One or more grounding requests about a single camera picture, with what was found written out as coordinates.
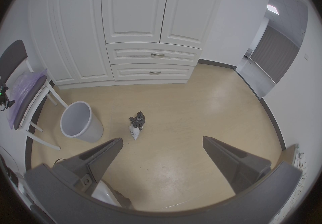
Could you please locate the white wardrobe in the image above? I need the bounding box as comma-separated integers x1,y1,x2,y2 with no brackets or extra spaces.
28,0,227,90

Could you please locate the black plastic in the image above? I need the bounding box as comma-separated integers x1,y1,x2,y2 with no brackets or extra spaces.
129,111,146,131

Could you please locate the purple plastic bag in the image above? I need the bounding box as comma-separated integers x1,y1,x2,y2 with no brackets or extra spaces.
9,68,48,129

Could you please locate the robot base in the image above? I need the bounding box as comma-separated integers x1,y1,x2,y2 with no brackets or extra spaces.
0,144,133,209

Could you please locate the white trash bin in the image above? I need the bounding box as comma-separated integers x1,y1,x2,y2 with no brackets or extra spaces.
60,101,104,143

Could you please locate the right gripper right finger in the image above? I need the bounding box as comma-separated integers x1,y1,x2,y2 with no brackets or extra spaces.
202,136,272,195

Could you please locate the grey curtain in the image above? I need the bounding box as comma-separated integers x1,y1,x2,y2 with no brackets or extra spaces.
248,25,301,84

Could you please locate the white chair grey seat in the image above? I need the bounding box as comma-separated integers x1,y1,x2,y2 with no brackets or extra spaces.
0,40,68,151

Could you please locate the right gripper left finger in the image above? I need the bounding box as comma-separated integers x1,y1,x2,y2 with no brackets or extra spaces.
53,137,124,195

